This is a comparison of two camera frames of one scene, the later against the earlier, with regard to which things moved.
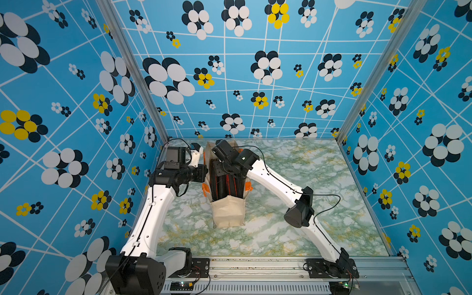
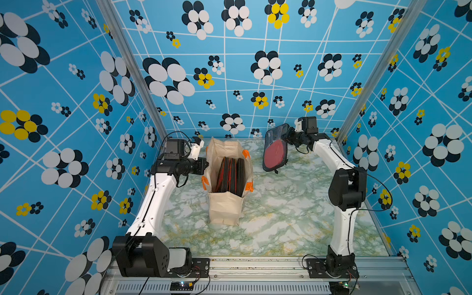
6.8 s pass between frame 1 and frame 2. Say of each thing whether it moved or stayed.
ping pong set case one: moved
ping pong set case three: moved
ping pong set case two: moved
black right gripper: moved
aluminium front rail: stayed
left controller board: stayed
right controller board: stayed
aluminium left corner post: stayed
